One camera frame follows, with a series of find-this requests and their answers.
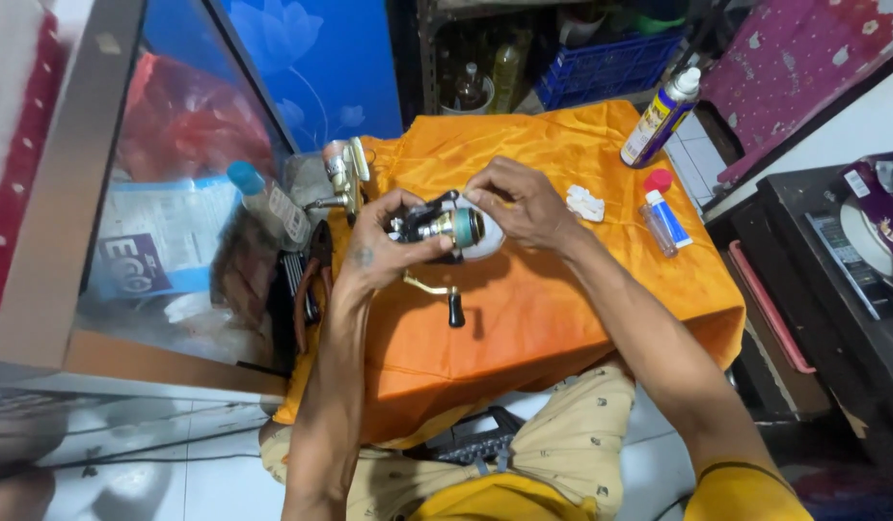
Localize white wiping cloth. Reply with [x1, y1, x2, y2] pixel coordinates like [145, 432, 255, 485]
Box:
[454, 195, 507, 262]

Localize person's left hand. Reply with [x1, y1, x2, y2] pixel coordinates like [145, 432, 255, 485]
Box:
[341, 190, 456, 292]

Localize clear glass bottle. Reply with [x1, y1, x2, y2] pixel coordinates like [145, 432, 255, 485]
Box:
[454, 61, 488, 111]

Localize small clear plastic bottle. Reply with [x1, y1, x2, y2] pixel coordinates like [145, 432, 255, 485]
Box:
[638, 203, 679, 259]

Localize beige patterned shorts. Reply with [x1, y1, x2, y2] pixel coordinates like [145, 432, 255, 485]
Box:
[259, 364, 637, 521]

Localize gold white fishing reel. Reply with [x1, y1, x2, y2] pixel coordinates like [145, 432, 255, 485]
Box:
[302, 137, 373, 227]

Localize blue white small tube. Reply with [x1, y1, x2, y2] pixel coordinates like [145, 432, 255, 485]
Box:
[645, 190, 694, 250]

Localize glass display cabinet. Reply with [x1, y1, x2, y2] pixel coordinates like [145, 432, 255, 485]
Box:
[0, 0, 303, 406]

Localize black ribbed tool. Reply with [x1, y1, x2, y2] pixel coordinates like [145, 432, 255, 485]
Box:
[279, 249, 319, 325]

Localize pink patterned board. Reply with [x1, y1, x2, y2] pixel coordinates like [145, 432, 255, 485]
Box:
[698, 0, 893, 186]

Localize clear bottle with blue cap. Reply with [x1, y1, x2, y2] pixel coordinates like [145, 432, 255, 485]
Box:
[226, 160, 312, 253]

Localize black gold spinning fishing reel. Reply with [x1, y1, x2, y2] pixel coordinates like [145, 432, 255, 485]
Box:
[387, 190, 488, 329]

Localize orange satin cloth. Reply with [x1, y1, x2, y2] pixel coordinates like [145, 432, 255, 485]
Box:
[273, 100, 747, 446]

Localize purple printed packet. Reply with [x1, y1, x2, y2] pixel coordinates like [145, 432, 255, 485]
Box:
[839, 151, 893, 277]

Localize pink rimmed tray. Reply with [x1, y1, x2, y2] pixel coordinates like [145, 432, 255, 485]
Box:
[727, 239, 818, 376]

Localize person's right hand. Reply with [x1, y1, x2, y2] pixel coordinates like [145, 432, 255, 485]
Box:
[464, 155, 589, 251]

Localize orange handled pliers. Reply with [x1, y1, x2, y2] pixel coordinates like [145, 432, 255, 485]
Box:
[292, 220, 336, 356]

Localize yellow shirt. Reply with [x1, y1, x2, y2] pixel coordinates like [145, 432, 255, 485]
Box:
[406, 459, 815, 521]

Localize crumpled white tissue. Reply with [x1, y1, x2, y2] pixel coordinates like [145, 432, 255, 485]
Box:
[566, 184, 607, 223]

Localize blue plastic crate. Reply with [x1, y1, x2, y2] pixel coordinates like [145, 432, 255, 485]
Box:
[535, 30, 685, 111]

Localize yellow oil bottle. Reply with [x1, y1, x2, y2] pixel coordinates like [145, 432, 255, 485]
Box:
[489, 42, 524, 114]

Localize blue flower print panel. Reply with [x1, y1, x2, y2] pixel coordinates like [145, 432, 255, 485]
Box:
[218, 0, 406, 154]

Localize black plastic basket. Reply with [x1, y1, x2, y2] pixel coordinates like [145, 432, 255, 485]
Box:
[418, 405, 526, 466]

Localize black side table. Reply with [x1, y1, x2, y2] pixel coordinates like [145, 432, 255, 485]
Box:
[707, 148, 893, 479]

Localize blue yellow spray can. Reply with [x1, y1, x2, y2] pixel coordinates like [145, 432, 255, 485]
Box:
[620, 67, 702, 169]

